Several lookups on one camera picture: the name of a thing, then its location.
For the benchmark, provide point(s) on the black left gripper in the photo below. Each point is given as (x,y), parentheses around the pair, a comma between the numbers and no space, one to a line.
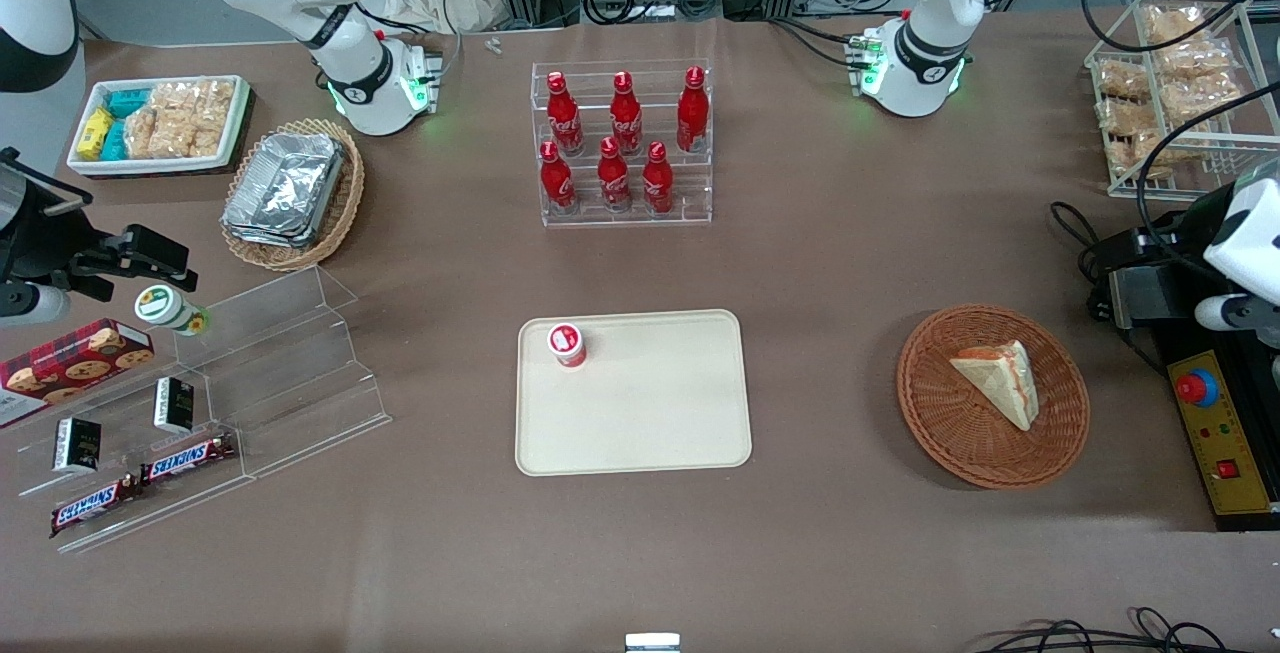
(1160,251)

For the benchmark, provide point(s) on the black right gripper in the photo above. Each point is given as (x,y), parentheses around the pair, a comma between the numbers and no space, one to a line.
(42,245)

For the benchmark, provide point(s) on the triangle sandwich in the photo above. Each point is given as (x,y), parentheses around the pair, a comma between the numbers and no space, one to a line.
(1000,383)

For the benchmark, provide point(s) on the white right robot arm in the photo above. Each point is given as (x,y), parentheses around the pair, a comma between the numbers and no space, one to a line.
(350,53)

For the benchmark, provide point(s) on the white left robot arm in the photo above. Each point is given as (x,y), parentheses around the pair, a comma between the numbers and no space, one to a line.
(930,43)

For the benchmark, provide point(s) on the light wicker oval basket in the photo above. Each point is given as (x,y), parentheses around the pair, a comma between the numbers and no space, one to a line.
(340,223)

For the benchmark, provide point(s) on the brown wicker round basket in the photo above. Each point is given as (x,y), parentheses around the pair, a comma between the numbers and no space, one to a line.
(950,433)

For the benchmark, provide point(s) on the beige plastic tray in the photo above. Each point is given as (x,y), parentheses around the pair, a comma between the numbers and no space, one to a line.
(650,403)

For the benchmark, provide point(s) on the green drink cup white lid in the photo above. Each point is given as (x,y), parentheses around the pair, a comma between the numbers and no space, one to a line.
(165,308)

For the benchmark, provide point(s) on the white plastic bin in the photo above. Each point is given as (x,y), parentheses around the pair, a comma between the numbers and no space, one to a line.
(150,165)

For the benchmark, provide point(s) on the red tartan cookie box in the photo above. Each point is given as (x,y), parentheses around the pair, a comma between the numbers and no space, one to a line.
(70,363)

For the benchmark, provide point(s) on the bagged fried snack pack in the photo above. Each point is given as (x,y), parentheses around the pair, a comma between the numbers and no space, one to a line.
(1170,25)
(1200,60)
(1135,155)
(1122,80)
(1122,116)
(1200,98)

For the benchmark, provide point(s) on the teal snack pack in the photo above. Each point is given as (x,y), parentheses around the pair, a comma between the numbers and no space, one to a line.
(128,101)
(115,141)

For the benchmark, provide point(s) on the red emergency stop button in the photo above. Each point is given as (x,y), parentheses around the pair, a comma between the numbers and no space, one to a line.
(1197,388)

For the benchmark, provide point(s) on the bagged rice cracker pack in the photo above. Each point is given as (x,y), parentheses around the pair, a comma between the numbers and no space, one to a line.
(172,118)
(212,113)
(140,133)

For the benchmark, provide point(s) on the yellow snack pack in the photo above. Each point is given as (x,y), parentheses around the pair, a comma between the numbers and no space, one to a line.
(95,133)

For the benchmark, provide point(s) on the small black box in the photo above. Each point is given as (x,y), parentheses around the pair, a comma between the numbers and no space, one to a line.
(174,405)
(77,445)

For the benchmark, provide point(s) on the stacked aluminium foil containers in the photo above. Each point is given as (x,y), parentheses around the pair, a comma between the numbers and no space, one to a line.
(285,188)

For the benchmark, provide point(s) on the snickers chocolate bar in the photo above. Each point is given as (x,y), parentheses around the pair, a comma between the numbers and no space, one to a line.
(95,505)
(188,459)

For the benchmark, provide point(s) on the clear acrylic step display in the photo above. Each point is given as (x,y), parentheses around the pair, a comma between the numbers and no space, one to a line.
(300,373)

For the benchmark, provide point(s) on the black yellow control box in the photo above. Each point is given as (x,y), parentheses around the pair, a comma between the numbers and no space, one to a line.
(1235,453)

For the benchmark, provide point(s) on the red cola bottle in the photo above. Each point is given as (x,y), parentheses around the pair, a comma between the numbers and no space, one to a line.
(564,118)
(557,181)
(657,183)
(614,178)
(626,118)
(692,113)

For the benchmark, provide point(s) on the clear acrylic bottle rack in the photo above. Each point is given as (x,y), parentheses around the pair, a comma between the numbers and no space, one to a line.
(690,188)

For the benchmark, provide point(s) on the small red yogurt bottle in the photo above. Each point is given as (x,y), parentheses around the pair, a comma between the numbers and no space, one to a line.
(567,345)

